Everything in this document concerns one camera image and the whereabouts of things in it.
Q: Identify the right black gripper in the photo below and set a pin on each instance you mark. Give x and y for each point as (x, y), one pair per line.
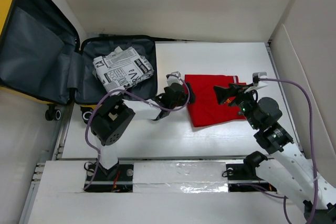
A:
(222, 93)

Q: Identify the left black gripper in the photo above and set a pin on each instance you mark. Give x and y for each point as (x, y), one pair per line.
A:
(185, 97)

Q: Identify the red shirt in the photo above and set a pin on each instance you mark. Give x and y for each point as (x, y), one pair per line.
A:
(206, 111)

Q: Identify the newspaper print cloth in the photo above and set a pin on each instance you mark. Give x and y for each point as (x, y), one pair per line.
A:
(123, 70)

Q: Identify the yellow Pikachu suitcase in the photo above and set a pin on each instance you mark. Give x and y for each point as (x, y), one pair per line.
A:
(43, 58)

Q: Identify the black white striped garment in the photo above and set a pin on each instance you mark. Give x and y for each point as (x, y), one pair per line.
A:
(117, 50)

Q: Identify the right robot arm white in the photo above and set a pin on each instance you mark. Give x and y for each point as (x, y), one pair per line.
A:
(284, 166)

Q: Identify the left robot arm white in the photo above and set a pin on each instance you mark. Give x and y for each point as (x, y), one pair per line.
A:
(115, 114)

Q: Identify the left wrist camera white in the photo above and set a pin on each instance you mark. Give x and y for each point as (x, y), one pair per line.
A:
(173, 77)

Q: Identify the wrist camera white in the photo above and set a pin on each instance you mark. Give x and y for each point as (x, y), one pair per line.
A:
(173, 77)
(257, 82)

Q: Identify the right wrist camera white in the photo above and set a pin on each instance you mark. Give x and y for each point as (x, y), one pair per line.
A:
(257, 82)

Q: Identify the aluminium front rail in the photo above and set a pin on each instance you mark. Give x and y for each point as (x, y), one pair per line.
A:
(163, 172)

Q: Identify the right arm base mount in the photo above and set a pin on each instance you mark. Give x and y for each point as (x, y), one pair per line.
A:
(240, 180)

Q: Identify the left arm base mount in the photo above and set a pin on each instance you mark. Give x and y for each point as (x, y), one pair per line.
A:
(118, 180)

